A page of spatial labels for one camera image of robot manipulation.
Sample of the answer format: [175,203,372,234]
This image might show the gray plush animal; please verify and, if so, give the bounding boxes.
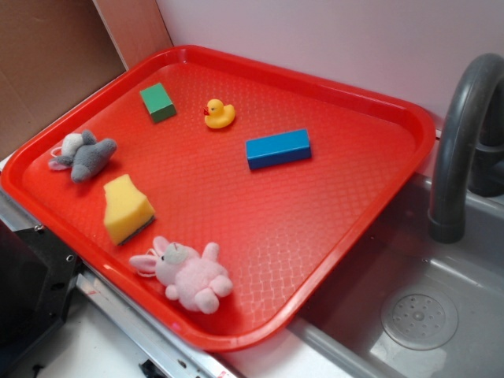
[48,130,117,183]

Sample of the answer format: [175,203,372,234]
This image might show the red plastic tray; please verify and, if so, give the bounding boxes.
[1,46,435,351]

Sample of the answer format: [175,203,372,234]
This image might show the blue rectangular block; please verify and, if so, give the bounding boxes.
[246,129,312,170]

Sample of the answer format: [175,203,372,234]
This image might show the yellow rubber duck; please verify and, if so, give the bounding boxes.
[204,98,236,129]

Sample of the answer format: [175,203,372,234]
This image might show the pink plush bunny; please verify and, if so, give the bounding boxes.
[129,236,233,314]

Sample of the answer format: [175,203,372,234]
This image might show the yellow sponge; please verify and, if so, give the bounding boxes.
[103,174,155,245]

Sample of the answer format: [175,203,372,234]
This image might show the green wooden block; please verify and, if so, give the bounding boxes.
[139,83,176,123]

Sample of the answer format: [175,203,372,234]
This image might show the gray plastic sink basin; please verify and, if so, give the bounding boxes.
[290,175,503,377]

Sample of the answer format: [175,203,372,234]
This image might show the gray toy faucet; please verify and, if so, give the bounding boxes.
[428,53,503,243]

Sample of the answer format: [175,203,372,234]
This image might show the brown cardboard panel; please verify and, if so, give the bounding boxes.
[1,1,172,158]

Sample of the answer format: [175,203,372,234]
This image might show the black metal bracket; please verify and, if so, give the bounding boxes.
[1,225,80,369]

